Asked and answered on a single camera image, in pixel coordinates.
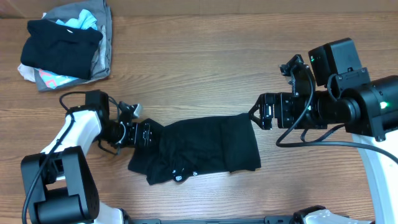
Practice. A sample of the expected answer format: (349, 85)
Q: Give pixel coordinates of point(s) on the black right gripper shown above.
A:
(286, 103)

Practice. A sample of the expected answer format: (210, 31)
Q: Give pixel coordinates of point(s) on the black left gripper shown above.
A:
(135, 140)

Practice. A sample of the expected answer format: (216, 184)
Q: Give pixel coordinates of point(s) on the black t-shirt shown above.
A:
(197, 146)

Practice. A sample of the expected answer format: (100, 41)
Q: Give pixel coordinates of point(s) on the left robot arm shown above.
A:
(58, 184)

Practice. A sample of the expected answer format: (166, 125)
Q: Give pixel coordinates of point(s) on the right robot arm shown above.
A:
(335, 91)

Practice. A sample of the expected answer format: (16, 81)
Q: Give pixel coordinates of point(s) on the blue garment with red print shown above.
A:
(52, 80)

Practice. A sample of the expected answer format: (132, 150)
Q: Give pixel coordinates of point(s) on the folded black shirt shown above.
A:
(60, 49)

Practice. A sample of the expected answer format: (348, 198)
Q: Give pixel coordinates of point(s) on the light blue garment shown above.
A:
(84, 21)

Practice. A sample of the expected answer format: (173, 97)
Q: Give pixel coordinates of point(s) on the folded grey shirt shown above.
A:
(100, 64)

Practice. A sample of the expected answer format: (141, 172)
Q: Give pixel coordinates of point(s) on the white folded garment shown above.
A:
(26, 72)

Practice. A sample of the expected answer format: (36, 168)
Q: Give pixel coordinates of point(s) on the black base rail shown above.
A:
(278, 219)

